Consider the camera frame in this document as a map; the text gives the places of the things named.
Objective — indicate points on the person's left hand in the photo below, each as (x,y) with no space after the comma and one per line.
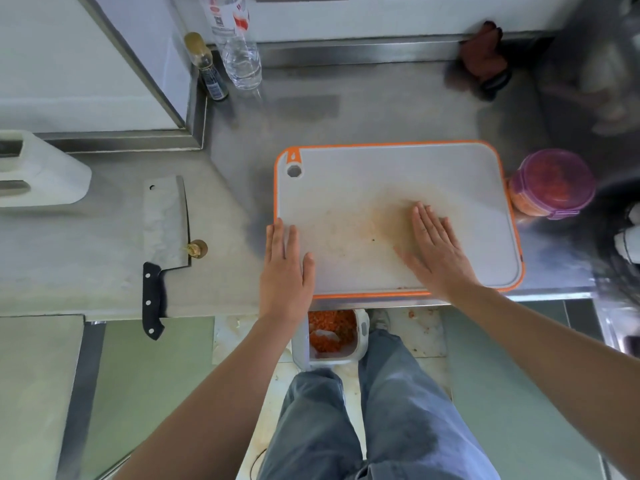
(285,284)

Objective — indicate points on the person's right hand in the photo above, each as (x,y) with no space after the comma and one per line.
(442,259)

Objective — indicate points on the brown carrot top stub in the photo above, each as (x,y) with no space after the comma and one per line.
(197,249)

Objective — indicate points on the diced carrot pieces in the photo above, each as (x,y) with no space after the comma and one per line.
(525,202)

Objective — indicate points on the purple lidded container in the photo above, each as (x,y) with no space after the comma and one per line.
(552,184)

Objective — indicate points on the purple round container lid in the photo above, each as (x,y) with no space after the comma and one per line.
(555,179)

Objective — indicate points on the person's right forearm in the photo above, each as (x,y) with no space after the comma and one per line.
(550,364)

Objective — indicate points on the person's left forearm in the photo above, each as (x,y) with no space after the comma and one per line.
(200,404)

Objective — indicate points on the grey right shoe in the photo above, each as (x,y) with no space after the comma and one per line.
(380,319)

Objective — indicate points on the white waste bin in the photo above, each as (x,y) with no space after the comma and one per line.
(362,334)

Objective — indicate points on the white orange-rimmed cutting board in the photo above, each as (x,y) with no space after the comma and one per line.
(350,194)

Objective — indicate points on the blue denim trousers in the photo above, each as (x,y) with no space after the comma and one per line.
(410,414)

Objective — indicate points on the pale green cabinet front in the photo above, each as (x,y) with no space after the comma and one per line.
(145,384)
(510,404)

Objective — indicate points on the group of seasoning bottles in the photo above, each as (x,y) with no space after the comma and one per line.
(629,242)

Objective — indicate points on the dark red cloth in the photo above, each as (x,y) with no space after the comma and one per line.
(482,57)

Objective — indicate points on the small gold-capped bottle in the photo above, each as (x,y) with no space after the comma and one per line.
(212,79)

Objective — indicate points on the clear plastic water bottle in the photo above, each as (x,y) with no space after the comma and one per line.
(242,59)

